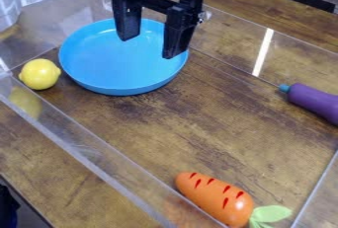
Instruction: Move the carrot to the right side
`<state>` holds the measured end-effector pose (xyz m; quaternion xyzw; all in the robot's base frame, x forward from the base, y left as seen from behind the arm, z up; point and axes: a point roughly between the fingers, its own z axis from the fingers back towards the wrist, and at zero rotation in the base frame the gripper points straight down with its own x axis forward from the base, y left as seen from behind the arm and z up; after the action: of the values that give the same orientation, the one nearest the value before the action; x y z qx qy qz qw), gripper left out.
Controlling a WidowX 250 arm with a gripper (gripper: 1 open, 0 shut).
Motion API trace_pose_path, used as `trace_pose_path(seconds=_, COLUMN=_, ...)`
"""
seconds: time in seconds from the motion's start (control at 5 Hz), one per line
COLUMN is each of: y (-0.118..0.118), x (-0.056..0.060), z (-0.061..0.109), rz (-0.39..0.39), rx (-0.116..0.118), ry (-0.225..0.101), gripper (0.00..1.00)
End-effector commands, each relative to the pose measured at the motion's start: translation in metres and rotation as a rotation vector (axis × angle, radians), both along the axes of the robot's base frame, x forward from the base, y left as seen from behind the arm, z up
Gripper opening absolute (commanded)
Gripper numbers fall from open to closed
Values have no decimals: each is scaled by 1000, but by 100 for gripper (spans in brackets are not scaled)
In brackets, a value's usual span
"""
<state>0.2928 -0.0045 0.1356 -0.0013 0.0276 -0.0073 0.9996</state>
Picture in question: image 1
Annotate orange toy carrot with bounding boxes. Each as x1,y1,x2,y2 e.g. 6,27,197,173
173,172,291,228

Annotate blue round plate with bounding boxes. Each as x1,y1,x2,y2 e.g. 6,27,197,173
57,19,188,96

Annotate clear acrylic barrier walls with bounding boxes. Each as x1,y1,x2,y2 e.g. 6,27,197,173
0,0,338,228

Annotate yellow toy lemon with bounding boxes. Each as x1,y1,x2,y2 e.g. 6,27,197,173
18,58,60,90

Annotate purple toy eggplant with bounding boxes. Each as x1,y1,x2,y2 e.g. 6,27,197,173
279,83,338,126

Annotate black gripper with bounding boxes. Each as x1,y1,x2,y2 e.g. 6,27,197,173
112,0,203,59

